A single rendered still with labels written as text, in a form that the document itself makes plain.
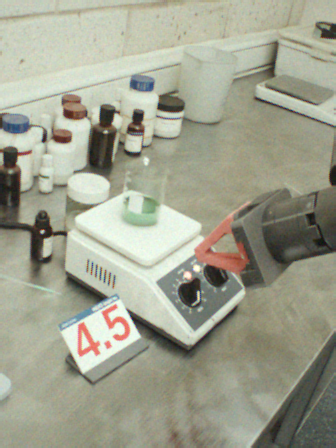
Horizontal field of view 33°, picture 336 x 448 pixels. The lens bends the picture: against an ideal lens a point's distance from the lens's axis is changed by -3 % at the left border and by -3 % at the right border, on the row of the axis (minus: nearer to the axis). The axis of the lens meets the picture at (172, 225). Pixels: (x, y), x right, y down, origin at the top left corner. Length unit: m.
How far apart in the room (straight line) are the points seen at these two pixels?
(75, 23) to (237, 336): 0.70
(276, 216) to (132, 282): 0.22
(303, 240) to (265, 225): 0.04
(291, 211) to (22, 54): 0.69
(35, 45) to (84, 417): 0.71
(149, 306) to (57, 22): 0.62
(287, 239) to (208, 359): 0.22
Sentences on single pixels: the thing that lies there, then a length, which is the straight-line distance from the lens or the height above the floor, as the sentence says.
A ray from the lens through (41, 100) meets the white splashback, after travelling 1.07.
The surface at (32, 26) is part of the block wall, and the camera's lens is 1.07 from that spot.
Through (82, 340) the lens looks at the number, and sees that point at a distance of 0.63.
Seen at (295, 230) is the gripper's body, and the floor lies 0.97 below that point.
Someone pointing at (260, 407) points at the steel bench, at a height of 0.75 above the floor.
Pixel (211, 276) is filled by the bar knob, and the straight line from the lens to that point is 0.71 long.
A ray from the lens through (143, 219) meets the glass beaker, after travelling 0.69.
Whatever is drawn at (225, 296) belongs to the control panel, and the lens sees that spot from 0.71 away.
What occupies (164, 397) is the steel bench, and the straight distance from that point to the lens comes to 0.62.
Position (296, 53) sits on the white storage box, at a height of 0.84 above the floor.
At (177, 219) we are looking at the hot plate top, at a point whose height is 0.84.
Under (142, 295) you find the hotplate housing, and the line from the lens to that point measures 0.67.
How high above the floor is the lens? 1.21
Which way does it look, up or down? 31 degrees down
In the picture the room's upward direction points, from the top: 11 degrees clockwise
